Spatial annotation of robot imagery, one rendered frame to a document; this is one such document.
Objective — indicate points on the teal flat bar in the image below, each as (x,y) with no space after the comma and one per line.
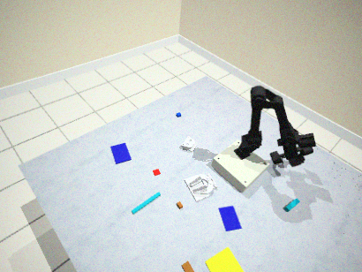
(134,211)

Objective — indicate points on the yellow flat rectangular plate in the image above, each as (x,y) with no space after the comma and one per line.
(224,262)

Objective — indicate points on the small cyan rectangular block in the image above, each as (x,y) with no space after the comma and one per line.
(292,205)

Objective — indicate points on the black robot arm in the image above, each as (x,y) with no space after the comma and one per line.
(289,136)

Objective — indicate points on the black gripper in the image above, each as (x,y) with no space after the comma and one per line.
(278,158)

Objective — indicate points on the brown flat plate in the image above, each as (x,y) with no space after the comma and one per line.
(187,267)

